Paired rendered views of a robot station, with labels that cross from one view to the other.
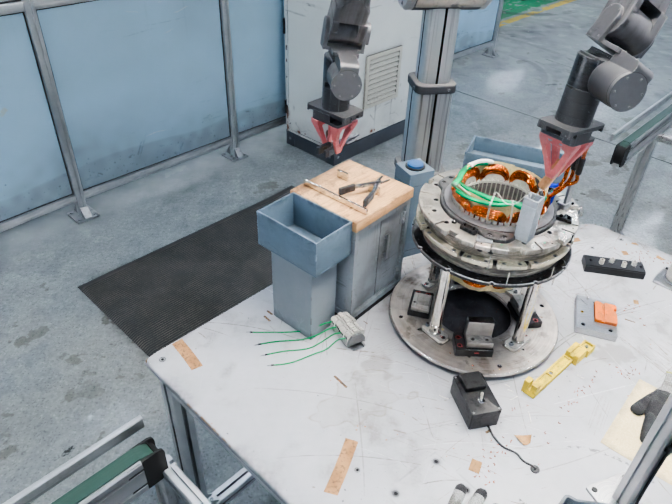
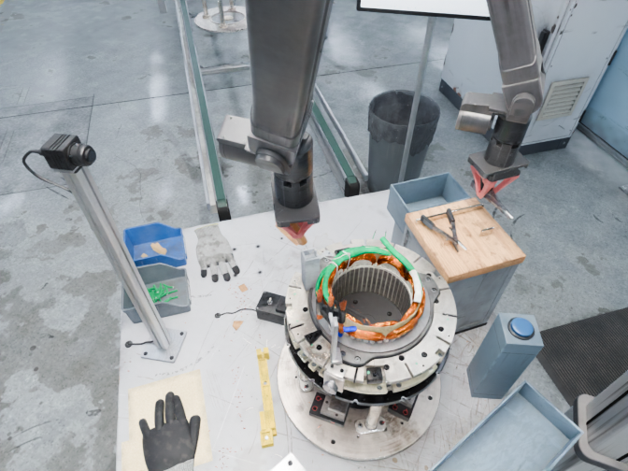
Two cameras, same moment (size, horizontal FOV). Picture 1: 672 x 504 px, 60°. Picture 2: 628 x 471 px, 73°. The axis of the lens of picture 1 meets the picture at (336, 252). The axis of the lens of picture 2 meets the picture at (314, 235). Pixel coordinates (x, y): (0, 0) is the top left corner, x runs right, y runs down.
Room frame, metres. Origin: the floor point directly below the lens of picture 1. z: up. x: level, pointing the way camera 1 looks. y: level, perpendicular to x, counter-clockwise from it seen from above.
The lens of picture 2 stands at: (1.17, -0.77, 1.77)
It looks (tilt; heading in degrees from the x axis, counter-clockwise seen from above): 47 degrees down; 122
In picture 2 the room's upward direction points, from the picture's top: straight up
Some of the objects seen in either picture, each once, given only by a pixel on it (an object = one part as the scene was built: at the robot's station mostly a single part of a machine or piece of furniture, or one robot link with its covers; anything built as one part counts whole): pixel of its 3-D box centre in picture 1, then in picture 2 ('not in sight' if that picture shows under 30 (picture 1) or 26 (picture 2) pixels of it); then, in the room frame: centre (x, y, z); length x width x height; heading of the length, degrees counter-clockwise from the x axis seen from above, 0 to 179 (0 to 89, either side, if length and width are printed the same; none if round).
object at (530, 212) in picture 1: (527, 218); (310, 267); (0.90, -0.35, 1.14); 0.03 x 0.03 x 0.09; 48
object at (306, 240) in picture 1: (304, 270); (420, 230); (0.99, 0.07, 0.92); 0.17 x 0.11 x 0.28; 50
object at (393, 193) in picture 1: (352, 193); (462, 236); (1.11, -0.03, 1.05); 0.20 x 0.19 x 0.02; 140
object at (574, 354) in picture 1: (560, 365); (264, 394); (0.86, -0.49, 0.80); 0.22 x 0.04 x 0.03; 131
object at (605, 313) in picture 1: (605, 313); not in sight; (1.03, -0.64, 0.80); 0.07 x 0.05 x 0.01; 163
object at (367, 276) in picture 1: (349, 245); (447, 275); (1.11, -0.03, 0.91); 0.19 x 0.19 x 0.26; 50
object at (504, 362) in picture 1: (472, 312); (358, 371); (1.02, -0.33, 0.80); 0.39 x 0.39 x 0.01
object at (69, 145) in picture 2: not in sight; (73, 153); (0.57, -0.51, 1.37); 0.06 x 0.04 x 0.04; 23
